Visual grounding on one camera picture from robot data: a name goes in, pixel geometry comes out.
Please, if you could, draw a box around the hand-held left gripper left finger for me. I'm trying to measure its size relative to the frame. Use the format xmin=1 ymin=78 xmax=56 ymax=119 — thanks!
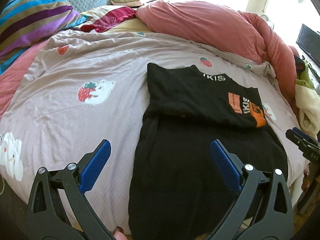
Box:
xmin=26 ymin=139 xmax=112 ymax=240

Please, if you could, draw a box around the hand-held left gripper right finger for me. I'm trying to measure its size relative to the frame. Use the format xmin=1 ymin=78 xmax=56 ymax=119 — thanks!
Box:
xmin=207 ymin=139 xmax=295 ymax=240

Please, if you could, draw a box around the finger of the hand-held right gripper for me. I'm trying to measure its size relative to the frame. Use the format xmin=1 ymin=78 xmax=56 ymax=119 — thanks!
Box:
xmin=291 ymin=127 xmax=320 ymax=145
xmin=286 ymin=129 xmax=320 ymax=153

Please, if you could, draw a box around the black sweater with orange cuffs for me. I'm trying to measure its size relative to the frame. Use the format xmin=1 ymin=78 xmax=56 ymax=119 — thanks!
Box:
xmin=128 ymin=62 xmax=289 ymax=240

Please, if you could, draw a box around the person's right hand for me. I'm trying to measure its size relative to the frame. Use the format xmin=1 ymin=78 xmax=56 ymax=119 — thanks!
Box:
xmin=301 ymin=165 xmax=313 ymax=193

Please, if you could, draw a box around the person's left hand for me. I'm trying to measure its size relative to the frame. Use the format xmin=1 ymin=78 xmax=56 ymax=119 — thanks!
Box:
xmin=111 ymin=226 xmax=133 ymax=240

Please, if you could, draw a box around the cream fleece blanket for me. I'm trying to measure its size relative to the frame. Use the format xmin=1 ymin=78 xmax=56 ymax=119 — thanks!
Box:
xmin=295 ymin=82 xmax=319 ymax=133

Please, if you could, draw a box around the pale printed quilt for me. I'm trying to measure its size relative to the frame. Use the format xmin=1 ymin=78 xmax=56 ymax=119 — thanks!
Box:
xmin=0 ymin=29 xmax=310 ymax=230

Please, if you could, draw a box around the green garment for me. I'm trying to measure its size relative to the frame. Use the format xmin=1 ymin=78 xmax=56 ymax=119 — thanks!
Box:
xmin=296 ymin=62 xmax=315 ymax=89

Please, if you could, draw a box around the dark brown garment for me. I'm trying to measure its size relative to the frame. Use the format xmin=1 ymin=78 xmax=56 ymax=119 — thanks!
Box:
xmin=294 ymin=55 xmax=307 ymax=73

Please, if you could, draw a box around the black television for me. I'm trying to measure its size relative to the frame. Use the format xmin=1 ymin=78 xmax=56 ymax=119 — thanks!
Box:
xmin=296 ymin=24 xmax=320 ymax=67

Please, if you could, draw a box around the salmon pink comforter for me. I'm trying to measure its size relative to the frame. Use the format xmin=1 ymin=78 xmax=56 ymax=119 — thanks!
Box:
xmin=135 ymin=0 xmax=300 ymax=100

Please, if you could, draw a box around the pale yellow bedsheet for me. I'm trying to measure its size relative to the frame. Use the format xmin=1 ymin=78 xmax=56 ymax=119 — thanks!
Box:
xmin=107 ymin=17 xmax=153 ymax=34

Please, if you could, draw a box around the dark red garment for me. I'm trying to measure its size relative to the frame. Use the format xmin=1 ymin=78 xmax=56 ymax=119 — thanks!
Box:
xmin=80 ymin=6 xmax=137 ymax=33

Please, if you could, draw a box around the striped pillow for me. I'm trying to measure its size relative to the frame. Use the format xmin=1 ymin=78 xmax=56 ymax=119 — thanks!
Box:
xmin=0 ymin=0 xmax=93 ymax=74

